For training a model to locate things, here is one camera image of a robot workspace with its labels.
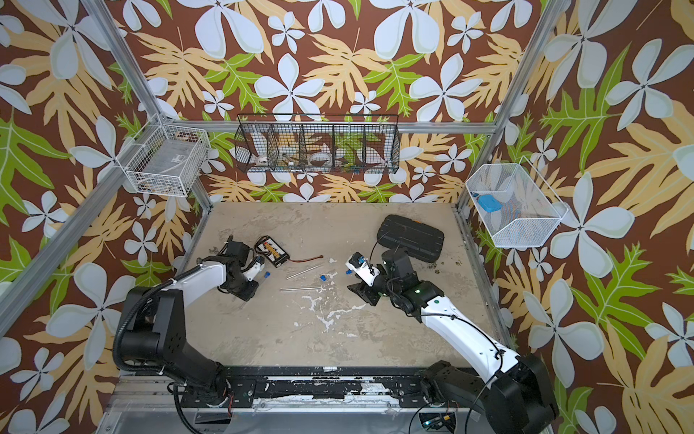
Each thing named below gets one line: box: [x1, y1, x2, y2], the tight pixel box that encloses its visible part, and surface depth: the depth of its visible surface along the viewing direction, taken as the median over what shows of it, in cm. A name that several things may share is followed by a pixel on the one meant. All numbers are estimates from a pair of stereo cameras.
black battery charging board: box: [256, 235, 291, 269], surface depth 104 cm
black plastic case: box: [376, 214, 445, 264], surface depth 104 cm
